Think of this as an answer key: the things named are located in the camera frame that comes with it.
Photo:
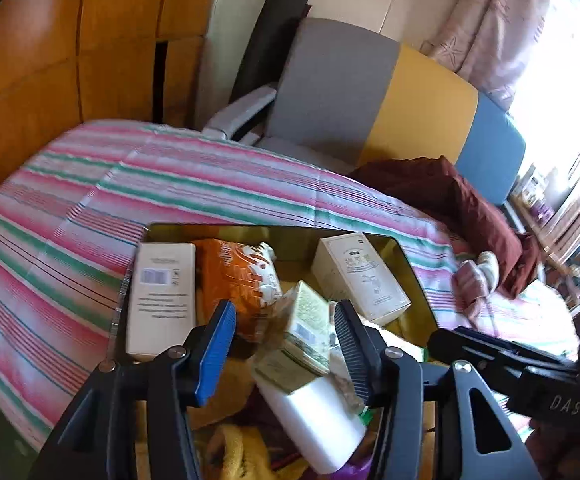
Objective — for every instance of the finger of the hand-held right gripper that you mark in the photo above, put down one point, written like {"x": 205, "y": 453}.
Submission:
{"x": 459, "y": 350}
{"x": 519, "y": 355}

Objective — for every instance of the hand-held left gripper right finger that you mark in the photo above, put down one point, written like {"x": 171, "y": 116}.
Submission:
{"x": 354, "y": 355}

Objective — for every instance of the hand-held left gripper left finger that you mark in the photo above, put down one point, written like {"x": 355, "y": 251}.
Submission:
{"x": 215, "y": 355}

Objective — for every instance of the green white small box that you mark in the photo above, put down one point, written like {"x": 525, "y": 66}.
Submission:
{"x": 300, "y": 325}

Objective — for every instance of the orange snack bag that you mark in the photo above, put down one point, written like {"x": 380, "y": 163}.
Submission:
{"x": 225, "y": 280}

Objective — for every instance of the white barcode box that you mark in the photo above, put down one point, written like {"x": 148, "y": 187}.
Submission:
{"x": 160, "y": 300}

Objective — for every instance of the cream printed box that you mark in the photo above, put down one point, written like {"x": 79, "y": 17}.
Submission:
{"x": 359, "y": 275}

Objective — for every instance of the long white box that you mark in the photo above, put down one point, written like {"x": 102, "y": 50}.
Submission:
{"x": 315, "y": 425}

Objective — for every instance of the yellow sponge cake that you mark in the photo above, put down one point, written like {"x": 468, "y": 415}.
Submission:
{"x": 235, "y": 455}

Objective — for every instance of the gold tin box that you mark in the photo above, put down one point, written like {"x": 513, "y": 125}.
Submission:
{"x": 297, "y": 265}

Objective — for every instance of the pink sock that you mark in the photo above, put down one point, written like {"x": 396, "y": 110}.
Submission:
{"x": 469, "y": 290}

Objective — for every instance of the person's maroon clothing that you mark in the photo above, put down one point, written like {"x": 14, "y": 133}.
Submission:
{"x": 569, "y": 450}

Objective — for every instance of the white green sock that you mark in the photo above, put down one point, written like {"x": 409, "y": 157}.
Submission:
{"x": 484, "y": 265}

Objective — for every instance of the wooden side table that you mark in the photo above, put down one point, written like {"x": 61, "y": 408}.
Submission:
{"x": 544, "y": 232}

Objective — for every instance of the maroon cloth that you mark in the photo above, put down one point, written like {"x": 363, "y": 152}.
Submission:
{"x": 459, "y": 200}

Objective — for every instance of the grey yellow blue armchair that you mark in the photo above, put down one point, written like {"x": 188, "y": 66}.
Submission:
{"x": 335, "y": 85}

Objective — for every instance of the bright window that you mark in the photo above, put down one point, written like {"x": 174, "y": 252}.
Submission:
{"x": 569, "y": 85}

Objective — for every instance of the black rolled mat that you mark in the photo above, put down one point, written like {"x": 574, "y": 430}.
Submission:
{"x": 275, "y": 35}

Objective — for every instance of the pale patterned curtain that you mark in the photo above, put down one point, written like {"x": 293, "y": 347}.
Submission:
{"x": 494, "y": 25}

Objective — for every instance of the wooden wardrobe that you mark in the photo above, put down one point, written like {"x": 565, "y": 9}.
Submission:
{"x": 45, "y": 60}

